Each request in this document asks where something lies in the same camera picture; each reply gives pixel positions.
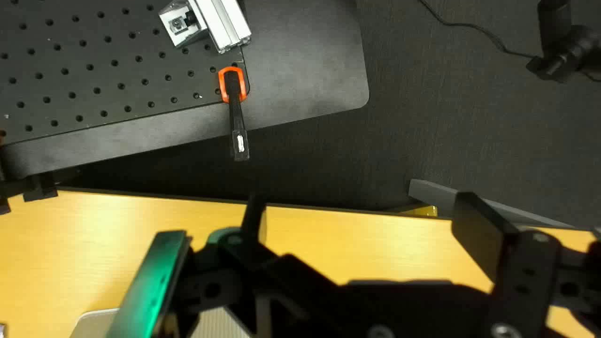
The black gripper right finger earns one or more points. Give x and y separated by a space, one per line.
486 236

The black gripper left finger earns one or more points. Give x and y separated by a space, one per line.
148 301

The orange black clamp near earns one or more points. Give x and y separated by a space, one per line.
234 93

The black perforated breadboard plate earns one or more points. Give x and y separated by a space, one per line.
86 82

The silver aluminium extrusion rail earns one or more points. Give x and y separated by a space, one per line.
221 20

